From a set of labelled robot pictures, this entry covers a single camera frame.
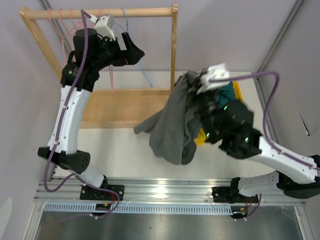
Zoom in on yellow plastic tray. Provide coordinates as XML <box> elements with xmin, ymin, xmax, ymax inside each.
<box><xmin>232</xmin><ymin>81</ymin><xmax>243</xmax><ymax>102</ymax></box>

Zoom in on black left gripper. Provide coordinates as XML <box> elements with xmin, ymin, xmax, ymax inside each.
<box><xmin>92</xmin><ymin>32</ymin><xmax>144</xmax><ymax>71</ymax></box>

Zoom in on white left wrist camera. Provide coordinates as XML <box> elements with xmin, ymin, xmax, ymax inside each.
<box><xmin>89</xmin><ymin>14</ymin><xmax>116</xmax><ymax>41</ymax></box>

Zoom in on teal green shorts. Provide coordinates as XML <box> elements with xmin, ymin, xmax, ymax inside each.
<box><xmin>216</xmin><ymin>82</ymin><xmax>237</xmax><ymax>107</ymax></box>

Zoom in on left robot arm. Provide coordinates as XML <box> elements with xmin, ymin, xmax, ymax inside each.
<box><xmin>37</xmin><ymin>28</ymin><xmax>145</xmax><ymax>200</ymax></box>

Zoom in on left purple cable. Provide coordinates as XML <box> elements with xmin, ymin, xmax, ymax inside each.
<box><xmin>43</xmin><ymin>9</ymin><xmax>120</xmax><ymax>221</ymax></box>

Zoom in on purple cable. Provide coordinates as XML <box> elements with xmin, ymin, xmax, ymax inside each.
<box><xmin>43</xmin><ymin>9</ymin><xmax>120</xmax><ymax>221</ymax></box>
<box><xmin>211</xmin><ymin>71</ymin><xmax>320</xmax><ymax>222</ymax></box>

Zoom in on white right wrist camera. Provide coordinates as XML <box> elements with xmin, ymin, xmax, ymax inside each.
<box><xmin>196</xmin><ymin>63</ymin><xmax>231</xmax><ymax>95</ymax></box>

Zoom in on wooden clothes rack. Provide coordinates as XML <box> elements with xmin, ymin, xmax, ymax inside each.
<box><xmin>18</xmin><ymin>4</ymin><xmax>178</xmax><ymax>129</ymax></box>

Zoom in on white cable duct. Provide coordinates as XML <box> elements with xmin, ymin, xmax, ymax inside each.
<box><xmin>44</xmin><ymin>202</ymin><xmax>233</xmax><ymax>216</ymax></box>

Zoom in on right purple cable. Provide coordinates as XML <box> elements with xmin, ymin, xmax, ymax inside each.
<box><xmin>211</xmin><ymin>71</ymin><xmax>320</xmax><ymax>222</ymax></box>

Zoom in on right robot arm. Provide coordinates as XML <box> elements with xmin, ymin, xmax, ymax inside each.
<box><xmin>190</xmin><ymin>89</ymin><xmax>320</xmax><ymax>204</ymax></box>

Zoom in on grey shorts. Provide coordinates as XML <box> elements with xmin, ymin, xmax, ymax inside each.
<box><xmin>133</xmin><ymin>71</ymin><xmax>202</xmax><ymax>166</ymax></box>

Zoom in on blue wire hanger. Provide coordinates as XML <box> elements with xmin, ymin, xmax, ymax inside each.
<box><xmin>120</xmin><ymin>7</ymin><xmax>153</xmax><ymax>88</ymax></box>

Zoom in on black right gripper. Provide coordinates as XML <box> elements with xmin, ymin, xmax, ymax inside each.
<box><xmin>186</xmin><ymin>73</ymin><xmax>221</xmax><ymax>142</ymax></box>

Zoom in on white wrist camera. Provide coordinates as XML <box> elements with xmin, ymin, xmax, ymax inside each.
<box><xmin>89</xmin><ymin>14</ymin><xmax>116</xmax><ymax>41</ymax></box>
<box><xmin>196</xmin><ymin>63</ymin><xmax>231</xmax><ymax>95</ymax></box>

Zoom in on yellow shorts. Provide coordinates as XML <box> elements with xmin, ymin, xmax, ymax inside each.
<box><xmin>194</xmin><ymin>128</ymin><xmax>207</xmax><ymax>146</ymax></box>

